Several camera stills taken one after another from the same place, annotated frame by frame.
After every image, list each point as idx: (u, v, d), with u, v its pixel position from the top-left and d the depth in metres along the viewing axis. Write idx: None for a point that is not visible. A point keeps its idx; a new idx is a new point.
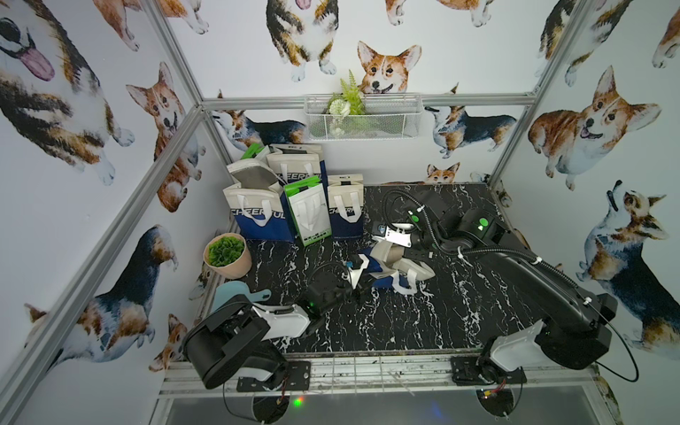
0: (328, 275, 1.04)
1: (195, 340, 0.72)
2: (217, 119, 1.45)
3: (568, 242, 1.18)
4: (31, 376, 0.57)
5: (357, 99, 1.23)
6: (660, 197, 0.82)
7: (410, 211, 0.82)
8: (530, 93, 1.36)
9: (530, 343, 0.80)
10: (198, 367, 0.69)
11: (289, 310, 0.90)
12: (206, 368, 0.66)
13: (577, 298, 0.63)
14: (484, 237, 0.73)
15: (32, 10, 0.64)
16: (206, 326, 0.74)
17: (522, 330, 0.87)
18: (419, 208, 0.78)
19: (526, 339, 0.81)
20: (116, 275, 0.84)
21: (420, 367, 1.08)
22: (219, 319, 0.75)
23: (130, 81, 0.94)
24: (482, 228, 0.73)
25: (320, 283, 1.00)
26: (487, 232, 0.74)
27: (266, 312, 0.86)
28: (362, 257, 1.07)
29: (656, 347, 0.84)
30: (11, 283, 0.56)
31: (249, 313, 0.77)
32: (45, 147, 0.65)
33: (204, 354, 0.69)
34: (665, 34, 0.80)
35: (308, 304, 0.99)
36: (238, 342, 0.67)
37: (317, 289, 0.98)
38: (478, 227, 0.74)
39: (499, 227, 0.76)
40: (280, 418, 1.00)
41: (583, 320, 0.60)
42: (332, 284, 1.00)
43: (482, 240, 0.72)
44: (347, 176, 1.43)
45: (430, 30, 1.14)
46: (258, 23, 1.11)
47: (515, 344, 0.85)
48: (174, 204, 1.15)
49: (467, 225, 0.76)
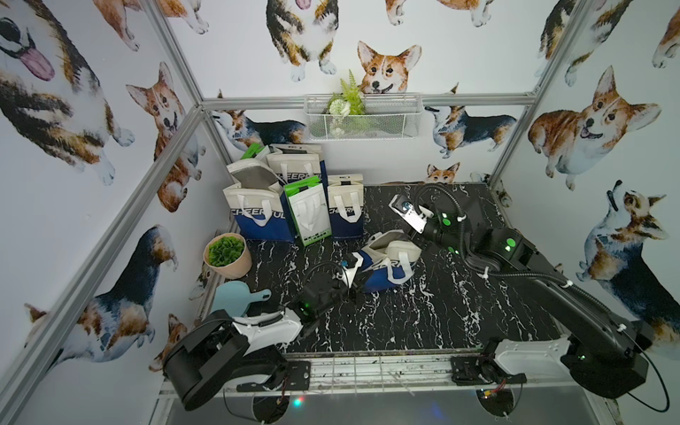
0: (324, 277, 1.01)
1: (175, 359, 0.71)
2: (217, 119, 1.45)
3: (568, 241, 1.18)
4: (32, 376, 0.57)
5: (357, 99, 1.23)
6: (660, 197, 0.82)
7: (445, 212, 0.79)
8: (531, 93, 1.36)
9: (553, 359, 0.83)
10: (177, 386, 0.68)
11: (275, 320, 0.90)
12: (187, 388, 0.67)
13: (611, 324, 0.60)
14: (512, 258, 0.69)
15: (32, 11, 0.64)
16: (183, 346, 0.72)
17: (539, 343, 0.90)
18: (460, 217, 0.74)
19: (549, 355, 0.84)
20: (116, 275, 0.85)
21: (420, 367, 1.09)
22: (197, 338, 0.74)
23: (130, 81, 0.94)
24: (510, 249, 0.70)
25: (315, 285, 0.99)
26: (514, 252, 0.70)
27: (248, 326, 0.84)
28: (358, 258, 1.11)
29: (656, 347, 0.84)
30: (11, 284, 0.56)
31: (229, 329, 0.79)
32: (45, 147, 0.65)
33: (183, 374, 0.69)
34: (665, 34, 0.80)
35: (303, 305, 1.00)
36: (220, 359, 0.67)
37: (313, 290, 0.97)
38: (506, 247, 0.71)
39: (528, 248, 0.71)
40: (280, 418, 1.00)
41: (618, 347, 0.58)
42: (328, 285, 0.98)
43: (510, 261, 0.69)
44: (347, 176, 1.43)
45: (430, 30, 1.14)
46: (258, 24, 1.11)
47: (530, 353, 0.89)
48: (174, 204, 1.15)
49: (494, 243, 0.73)
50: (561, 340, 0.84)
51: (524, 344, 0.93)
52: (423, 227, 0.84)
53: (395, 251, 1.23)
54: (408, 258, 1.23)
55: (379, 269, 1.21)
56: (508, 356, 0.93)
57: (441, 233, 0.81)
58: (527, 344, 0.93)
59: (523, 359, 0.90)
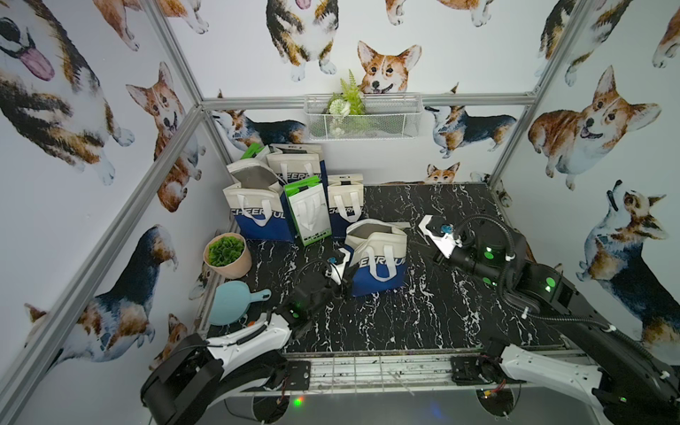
0: (315, 275, 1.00)
1: (153, 387, 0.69)
2: (217, 119, 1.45)
3: (568, 241, 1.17)
4: (32, 375, 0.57)
5: (357, 99, 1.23)
6: (660, 197, 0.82)
7: (490, 246, 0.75)
8: (531, 93, 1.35)
9: (577, 387, 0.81)
10: (155, 415, 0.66)
11: (253, 335, 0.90)
12: (166, 416, 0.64)
13: (654, 371, 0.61)
14: (552, 300, 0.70)
15: (32, 11, 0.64)
16: (158, 376, 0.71)
17: (562, 365, 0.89)
18: (510, 256, 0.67)
19: (573, 382, 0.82)
20: (116, 275, 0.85)
21: (420, 367, 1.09)
22: (172, 367, 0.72)
23: (130, 81, 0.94)
24: (550, 289, 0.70)
25: (307, 284, 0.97)
26: (554, 294, 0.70)
27: (228, 345, 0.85)
28: (343, 251, 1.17)
29: (656, 347, 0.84)
30: (11, 285, 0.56)
31: (205, 353, 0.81)
32: (45, 147, 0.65)
33: (161, 401, 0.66)
34: (665, 34, 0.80)
35: (294, 306, 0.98)
36: (196, 385, 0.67)
37: (305, 290, 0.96)
38: (545, 288, 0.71)
39: (567, 288, 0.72)
40: (280, 418, 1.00)
41: (660, 394, 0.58)
42: (320, 283, 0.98)
43: (551, 303, 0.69)
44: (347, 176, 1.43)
45: (430, 30, 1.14)
46: (258, 24, 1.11)
47: (552, 373, 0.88)
48: (174, 204, 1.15)
49: (534, 283, 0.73)
50: (591, 368, 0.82)
51: (542, 359, 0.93)
52: (452, 255, 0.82)
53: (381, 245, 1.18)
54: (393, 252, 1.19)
55: (363, 266, 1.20)
56: (519, 367, 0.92)
57: (476, 263, 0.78)
58: (545, 360, 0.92)
59: (540, 374, 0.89)
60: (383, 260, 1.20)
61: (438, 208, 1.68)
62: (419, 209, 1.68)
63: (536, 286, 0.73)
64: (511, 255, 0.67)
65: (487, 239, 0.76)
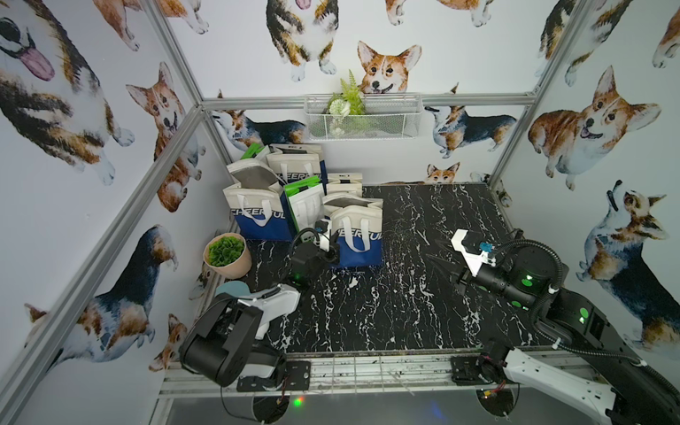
0: (309, 243, 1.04)
1: (194, 347, 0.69)
2: (217, 119, 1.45)
3: (567, 241, 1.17)
4: (33, 375, 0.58)
5: (357, 99, 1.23)
6: (660, 197, 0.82)
7: (532, 274, 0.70)
8: (530, 93, 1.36)
9: (589, 405, 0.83)
10: (204, 370, 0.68)
11: (275, 292, 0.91)
12: (217, 367, 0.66)
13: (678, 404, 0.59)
14: (585, 331, 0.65)
15: (32, 11, 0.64)
16: (197, 333, 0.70)
17: (573, 379, 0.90)
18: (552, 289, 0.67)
19: (584, 398, 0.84)
20: (116, 275, 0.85)
21: (420, 367, 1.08)
22: (210, 320, 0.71)
23: (130, 81, 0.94)
24: (584, 320, 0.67)
25: (303, 252, 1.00)
26: (588, 325, 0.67)
27: (254, 300, 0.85)
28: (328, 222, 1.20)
29: (655, 347, 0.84)
30: (11, 285, 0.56)
31: (237, 307, 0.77)
32: (45, 147, 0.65)
33: (207, 356, 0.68)
34: (665, 33, 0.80)
35: (295, 277, 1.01)
36: (240, 331, 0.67)
37: (301, 257, 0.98)
38: (579, 318, 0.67)
39: (598, 318, 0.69)
40: (280, 418, 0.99)
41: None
42: (313, 251, 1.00)
43: (586, 335, 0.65)
44: (347, 176, 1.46)
45: (430, 30, 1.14)
46: (258, 24, 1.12)
47: (561, 386, 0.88)
48: (174, 204, 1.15)
49: (567, 311, 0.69)
50: (605, 390, 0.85)
51: (549, 369, 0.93)
52: (479, 274, 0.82)
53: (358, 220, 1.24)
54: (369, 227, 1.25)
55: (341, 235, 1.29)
56: (525, 373, 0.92)
57: (507, 285, 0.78)
58: (553, 372, 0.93)
59: (547, 385, 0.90)
60: (359, 234, 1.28)
61: (438, 208, 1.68)
62: (419, 209, 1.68)
63: (569, 316, 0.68)
64: (556, 287, 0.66)
65: (529, 266, 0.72)
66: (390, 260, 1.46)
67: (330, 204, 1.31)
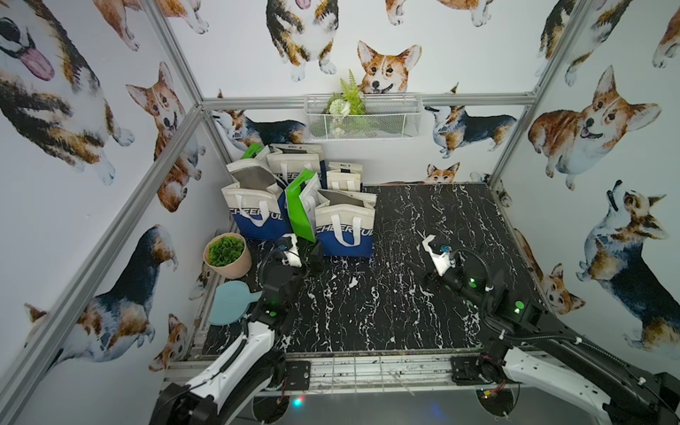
0: (279, 269, 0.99)
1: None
2: (217, 119, 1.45)
3: (568, 241, 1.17)
4: (32, 375, 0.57)
5: (357, 99, 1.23)
6: (660, 197, 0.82)
7: (474, 277, 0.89)
8: (531, 93, 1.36)
9: (586, 399, 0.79)
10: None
11: (240, 352, 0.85)
12: None
13: (629, 377, 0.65)
14: (522, 320, 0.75)
15: (32, 11, 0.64)
16: None
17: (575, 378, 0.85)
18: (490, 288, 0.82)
19: (583, 394, 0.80)
20: (116, 275, 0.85)
21: (420, 367, 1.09)
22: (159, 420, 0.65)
23: (130, 81, 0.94)
24: (520, 312, 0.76)
25: (275, 279, 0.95)
26: (524, 315, 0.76)
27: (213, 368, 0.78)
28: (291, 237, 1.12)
29: (656, 347, 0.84)
30: (11, 285, 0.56)
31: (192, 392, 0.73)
32: (45, 147, 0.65)
33: None
34: (665, 33, 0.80)
35: (268, 307, 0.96)
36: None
37: (274, 284, 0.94)
38: (516, 310, 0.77)
39: (536, 309, 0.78)
40: (280, 418, 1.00)
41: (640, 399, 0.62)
42: (288, 274, 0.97)
43: (522, 323, 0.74)
44: (348, 165, 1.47)
45: (430, 30, 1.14)
46: (258, 25, 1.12)
47: (559, 382, 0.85)
48: (174, 204, 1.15)
49: (506, 306, 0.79)
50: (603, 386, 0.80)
51: (547, 367, 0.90)
52: (444, 274, 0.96)
53: (351, 215, 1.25)
54: (361, 224, 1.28)
55: (328, 230, 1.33)
56: (522, 371, 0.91)
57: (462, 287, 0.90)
58: (552, 369, 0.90)
59: (547, 382, 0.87)
60: (351, 229, 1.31)
61: (438, 208, 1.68)
62: (419, 209, 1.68)
63: (509, 310, 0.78)
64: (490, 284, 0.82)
65: (471, 272, 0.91)
66: (390, 260, 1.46)
67: (325, 197, 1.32)
